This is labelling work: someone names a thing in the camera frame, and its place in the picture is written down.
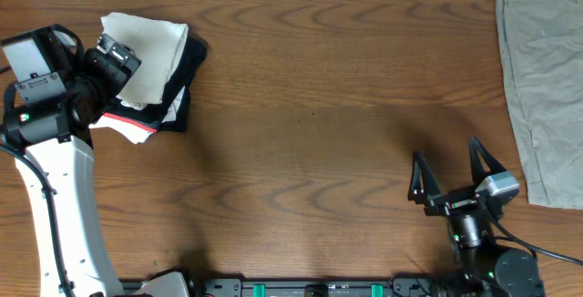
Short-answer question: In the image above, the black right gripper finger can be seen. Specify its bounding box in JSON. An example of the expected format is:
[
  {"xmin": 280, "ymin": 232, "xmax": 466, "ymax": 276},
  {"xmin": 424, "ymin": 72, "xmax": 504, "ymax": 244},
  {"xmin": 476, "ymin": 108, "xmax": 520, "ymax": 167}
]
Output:
[
  {"xmin": 407, "ymin": 151, "xmax": 442, "ymax": 205},
  {"xmin": 468, "ymin": 137, "xmax": 506, "ymax": 185}
]

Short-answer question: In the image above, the white printed t-shirt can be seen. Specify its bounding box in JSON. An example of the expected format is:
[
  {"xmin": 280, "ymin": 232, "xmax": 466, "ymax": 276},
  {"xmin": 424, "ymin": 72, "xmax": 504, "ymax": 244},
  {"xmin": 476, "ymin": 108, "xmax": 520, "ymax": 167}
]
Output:
[{"xmin": 101, "ymin": 12, "xmax": 189, "ymax": 110}]

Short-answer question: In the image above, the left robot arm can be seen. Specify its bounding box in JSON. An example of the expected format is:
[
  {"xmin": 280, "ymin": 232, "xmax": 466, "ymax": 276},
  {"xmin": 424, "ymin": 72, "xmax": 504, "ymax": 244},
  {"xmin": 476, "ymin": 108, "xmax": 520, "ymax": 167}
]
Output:
[{"xmin": 1, "ymin": 24, "xmax": 141, "ymax": 296}]

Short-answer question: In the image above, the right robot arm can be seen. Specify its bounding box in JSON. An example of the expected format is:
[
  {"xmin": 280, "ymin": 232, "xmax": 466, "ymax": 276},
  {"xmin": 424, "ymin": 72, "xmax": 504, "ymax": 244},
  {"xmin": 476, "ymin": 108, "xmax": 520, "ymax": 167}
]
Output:
[{"xmin": 407, "ymin": 137, "xmax": 545, "ymax": 296}]

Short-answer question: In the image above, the white folded garment red trim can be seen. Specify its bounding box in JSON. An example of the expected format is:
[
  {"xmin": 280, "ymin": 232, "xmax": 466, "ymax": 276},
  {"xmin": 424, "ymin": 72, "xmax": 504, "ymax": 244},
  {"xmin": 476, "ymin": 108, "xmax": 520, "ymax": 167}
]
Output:
[{"xmin": 88, "ymin": 85, "xmax": 188, "ymax": 145}]

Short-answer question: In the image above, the black folded garment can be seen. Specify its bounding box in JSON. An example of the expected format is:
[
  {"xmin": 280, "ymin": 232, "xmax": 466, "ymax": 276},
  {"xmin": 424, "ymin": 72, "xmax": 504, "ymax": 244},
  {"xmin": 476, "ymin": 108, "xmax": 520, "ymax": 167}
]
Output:
[{"xmin": 101, "ymin": 36, "xmax": 207, "ymax": 133}]

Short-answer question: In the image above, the olive grey garment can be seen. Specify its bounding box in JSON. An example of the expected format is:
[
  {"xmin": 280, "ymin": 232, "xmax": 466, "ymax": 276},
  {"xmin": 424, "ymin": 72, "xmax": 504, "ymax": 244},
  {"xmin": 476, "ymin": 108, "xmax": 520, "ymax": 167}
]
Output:
[{"xmin": 496, "ymin": 0, "xmax": 582, "ymax": 210}]

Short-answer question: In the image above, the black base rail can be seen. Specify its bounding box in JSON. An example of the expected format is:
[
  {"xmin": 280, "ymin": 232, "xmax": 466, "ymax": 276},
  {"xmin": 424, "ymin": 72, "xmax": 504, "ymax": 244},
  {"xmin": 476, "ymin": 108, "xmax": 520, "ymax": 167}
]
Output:
[{"xmin": 122, "ymin": 269, "xmax": 456, "ymax": 297}]

